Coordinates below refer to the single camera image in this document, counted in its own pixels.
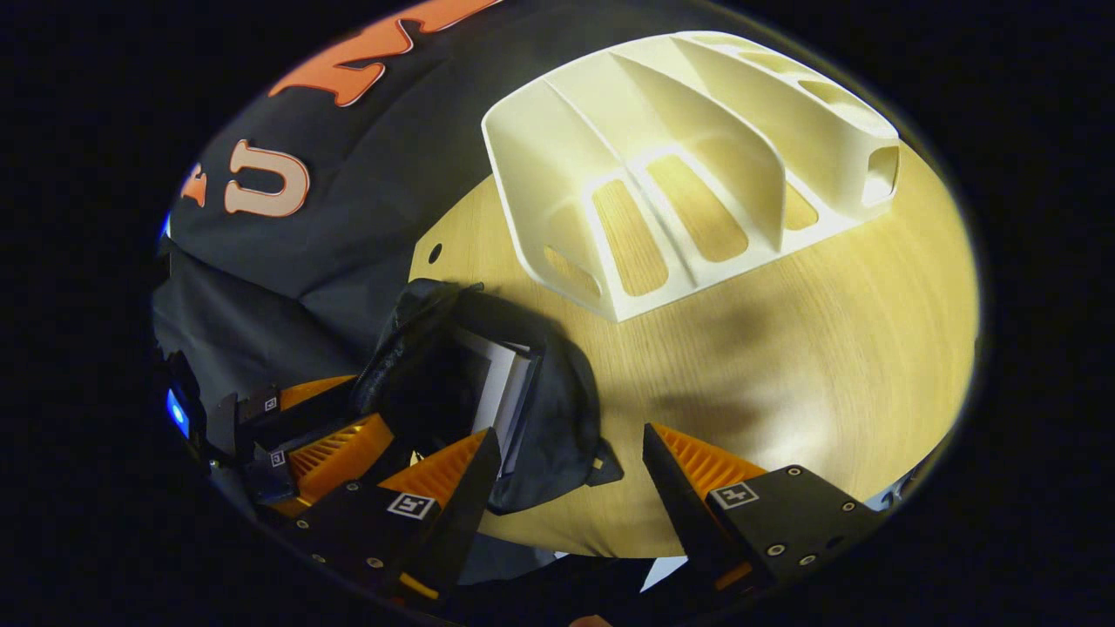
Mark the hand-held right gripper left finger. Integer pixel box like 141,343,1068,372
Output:
279,427,503,606

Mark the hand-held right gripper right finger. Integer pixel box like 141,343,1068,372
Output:
643,422,885,593

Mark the grey portrait cover book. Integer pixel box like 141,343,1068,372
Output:
453,327,524,436

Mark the black schoolbag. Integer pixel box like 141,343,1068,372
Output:
348,279,624,515

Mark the white bookshelf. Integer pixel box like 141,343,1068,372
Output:
482,30,902,323

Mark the dark cloth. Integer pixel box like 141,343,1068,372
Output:
457,531,698,610

